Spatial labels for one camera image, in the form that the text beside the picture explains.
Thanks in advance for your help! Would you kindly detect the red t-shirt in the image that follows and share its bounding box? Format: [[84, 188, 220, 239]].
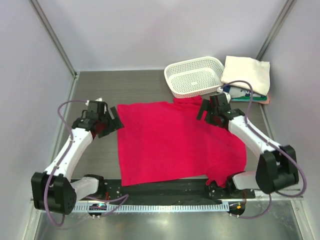
[[117, 96, 247, 187]]

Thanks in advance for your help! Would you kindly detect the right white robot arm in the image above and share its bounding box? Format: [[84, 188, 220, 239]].
[[196, 93, 299, 198]]

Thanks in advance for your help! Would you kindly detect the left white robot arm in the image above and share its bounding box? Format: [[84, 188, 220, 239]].
[[31, 98, 124, 215]]

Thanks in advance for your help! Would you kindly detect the folded blue white t-shirt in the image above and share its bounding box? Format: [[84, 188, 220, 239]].
[[222, 85, 266, 98]]

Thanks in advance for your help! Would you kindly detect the folded green t-shirt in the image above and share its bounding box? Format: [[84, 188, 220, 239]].
[[231, 96, 270, 104]]

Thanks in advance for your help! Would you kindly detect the white plastic basket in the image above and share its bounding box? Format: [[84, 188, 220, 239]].
[[164, 56, 224, 99]]

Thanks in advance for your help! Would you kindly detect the folded pink t-shirt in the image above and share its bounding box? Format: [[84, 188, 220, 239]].
[[253, 95, 270, 105]]

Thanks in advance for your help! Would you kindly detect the folded cream t-shirt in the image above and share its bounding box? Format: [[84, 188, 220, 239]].
[[221, 55, 271, 96]]

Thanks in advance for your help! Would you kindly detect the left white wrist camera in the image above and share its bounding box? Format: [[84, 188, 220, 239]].
[[85, 97, 104, 106]]

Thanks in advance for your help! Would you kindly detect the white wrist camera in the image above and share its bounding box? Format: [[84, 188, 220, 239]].
[[85, 97, 104, 106], [216, 86, 231, 103]]

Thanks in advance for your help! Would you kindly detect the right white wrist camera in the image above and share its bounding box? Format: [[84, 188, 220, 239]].
[[216, 86, 231, 103]]

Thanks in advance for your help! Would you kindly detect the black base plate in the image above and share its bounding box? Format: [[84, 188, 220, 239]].
[[94, 178, 256, 201]]

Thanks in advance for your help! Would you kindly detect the white slotted cable duct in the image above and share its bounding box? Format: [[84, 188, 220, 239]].
[[72, 202, 230, 214]]

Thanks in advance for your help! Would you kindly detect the aluminium rail profile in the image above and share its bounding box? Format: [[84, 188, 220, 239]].
[[29, 188, 305, 201]]

